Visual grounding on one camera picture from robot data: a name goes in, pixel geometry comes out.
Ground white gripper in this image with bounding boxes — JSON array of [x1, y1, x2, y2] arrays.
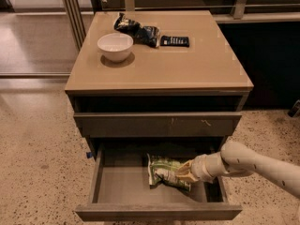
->
[[175, 155, 215, 183]]

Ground green jalapeno chip bag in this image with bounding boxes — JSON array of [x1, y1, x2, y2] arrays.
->
[[147, 154, 191, 191]]

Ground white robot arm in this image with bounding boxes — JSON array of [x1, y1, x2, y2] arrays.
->
[[175, 142, 300, 198]]

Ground closed top drawer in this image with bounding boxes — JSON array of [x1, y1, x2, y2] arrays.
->
[[74, 112, 241, 138]]

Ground open middle drawer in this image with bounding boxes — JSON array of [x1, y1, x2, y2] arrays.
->
[[76, 143, 242, 221]]

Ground brown drawer cabinet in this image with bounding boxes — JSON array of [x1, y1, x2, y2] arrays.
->
[[65, 11, 253, 153]]

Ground black blue chip bag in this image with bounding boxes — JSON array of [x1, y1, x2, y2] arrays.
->
[[113, 13, 159, 48]]

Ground blue tape piece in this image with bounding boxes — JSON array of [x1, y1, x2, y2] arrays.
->
[[86, 152, 93, 158]]

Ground dark blue snack bar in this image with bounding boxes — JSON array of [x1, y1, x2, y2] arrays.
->
[[160, 36, 189, 47]]

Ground white ceramic bowl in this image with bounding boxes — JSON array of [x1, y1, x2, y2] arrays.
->
[[97, 33, 134, 63]]

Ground metal railing frame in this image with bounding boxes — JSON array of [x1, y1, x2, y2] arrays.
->
[[90, 0, 300, 23]]

